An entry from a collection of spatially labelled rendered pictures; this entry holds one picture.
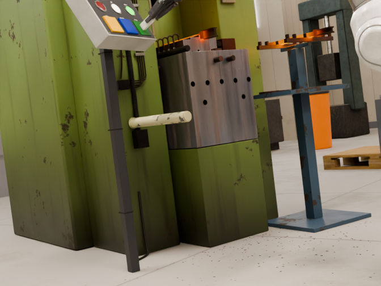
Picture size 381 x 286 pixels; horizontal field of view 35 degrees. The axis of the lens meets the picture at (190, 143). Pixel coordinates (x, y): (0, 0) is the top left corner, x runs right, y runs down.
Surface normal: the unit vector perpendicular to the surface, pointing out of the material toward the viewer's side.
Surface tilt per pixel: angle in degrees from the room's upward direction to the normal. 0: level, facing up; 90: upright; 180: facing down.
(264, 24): 90
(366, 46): 95
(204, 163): 90
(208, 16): 90
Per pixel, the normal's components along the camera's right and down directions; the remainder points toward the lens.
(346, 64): -0.81, 0.12
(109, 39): 0.54, 0.82
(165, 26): 0.58, -0.04
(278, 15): -0.64, 0.11
